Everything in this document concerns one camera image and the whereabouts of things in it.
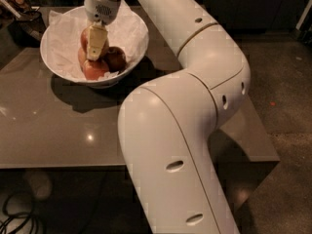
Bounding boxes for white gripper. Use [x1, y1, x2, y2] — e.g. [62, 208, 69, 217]
[84, 0, 121, 60]

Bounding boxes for red apple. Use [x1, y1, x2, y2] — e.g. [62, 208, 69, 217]
[78, 47, 88, 69]
[104, 47, 127, 72]
[80, 28, 109, 58]
[83, 59, 109, 80]

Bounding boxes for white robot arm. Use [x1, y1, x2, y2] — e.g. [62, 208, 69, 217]
[85, 0, 251, 234]

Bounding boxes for white ceramic bowl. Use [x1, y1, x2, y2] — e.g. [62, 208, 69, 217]
[39, 3, 151, 90]

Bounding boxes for white crumpled paper liner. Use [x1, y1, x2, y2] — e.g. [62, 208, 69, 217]
[45, 0, 146, 82]

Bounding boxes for grey glossy table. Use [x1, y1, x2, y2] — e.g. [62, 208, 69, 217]
[0, 5, 281, 234]

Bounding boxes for dark bag with strap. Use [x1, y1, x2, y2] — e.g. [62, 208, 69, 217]
[0, 0, 46, 48]

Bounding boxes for black cables on floor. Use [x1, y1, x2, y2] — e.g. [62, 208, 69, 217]
[0, 192, 45, 234]

